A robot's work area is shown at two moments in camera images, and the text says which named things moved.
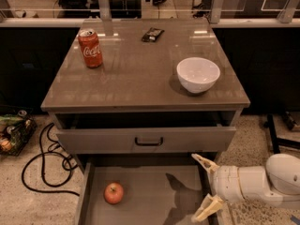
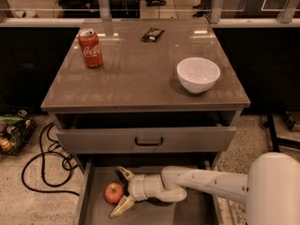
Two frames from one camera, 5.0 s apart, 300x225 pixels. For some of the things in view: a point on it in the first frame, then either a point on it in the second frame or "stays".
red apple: [113, 193] stays
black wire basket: [16, 129] stays
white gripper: [225, 184] → [136, 187]
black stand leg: [278, 142] stays
